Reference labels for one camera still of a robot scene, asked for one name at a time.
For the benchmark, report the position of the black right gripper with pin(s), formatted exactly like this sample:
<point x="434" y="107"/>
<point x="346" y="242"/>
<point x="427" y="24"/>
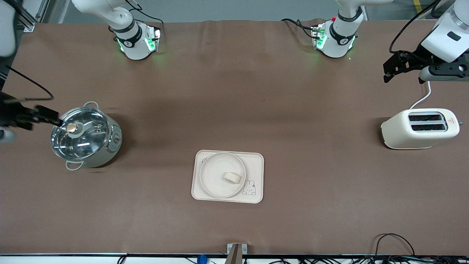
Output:
<point x="10" y="113"/>

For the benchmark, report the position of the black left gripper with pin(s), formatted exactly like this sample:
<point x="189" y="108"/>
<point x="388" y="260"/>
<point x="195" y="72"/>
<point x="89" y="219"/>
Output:
<point x="415" y="58"/>

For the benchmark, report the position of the round cream plate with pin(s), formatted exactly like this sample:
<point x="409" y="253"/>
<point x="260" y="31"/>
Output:
<point x="216" y="172"/>

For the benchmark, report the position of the small white bun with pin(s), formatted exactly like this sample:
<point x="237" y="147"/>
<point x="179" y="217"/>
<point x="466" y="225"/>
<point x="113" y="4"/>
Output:
<point x="232" y="178"/>

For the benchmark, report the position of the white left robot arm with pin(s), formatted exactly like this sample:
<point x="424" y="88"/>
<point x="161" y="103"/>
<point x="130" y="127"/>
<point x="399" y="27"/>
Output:
<point x="339" y="38"/>

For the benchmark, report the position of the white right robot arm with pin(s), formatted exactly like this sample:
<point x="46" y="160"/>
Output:
<point x="133" y="44"/>

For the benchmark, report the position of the cream rabbit print tray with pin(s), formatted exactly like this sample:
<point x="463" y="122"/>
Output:
<point x="256" y="161"/>

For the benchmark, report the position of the glass pot lid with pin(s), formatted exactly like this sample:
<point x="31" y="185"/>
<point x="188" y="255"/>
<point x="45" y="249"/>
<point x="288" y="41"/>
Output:
<point x="82" y="137"/>

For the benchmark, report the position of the cream two-slot toaster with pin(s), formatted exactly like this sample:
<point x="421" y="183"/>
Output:
<point x="406" y="130"/>

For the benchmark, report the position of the pale green electric pot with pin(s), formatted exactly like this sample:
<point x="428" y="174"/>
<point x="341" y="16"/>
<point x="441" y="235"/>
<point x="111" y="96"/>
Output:
<point x="110" y="146"/>

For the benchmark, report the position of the brown table cover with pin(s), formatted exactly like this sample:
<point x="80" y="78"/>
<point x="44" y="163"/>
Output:
<point x="329" y="212"/>

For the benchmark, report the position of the blue round object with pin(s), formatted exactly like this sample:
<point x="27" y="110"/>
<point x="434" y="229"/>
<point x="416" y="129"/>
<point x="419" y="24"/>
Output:
<point x="202" y="259"/>

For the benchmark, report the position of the aluminium frame profile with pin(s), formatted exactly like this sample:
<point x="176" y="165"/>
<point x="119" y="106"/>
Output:
<point x="33" y="14"/>

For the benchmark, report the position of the metal bracket at table edge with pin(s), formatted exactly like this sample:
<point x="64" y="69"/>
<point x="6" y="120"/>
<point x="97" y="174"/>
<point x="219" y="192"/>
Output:
<point x="236" y="251"/>

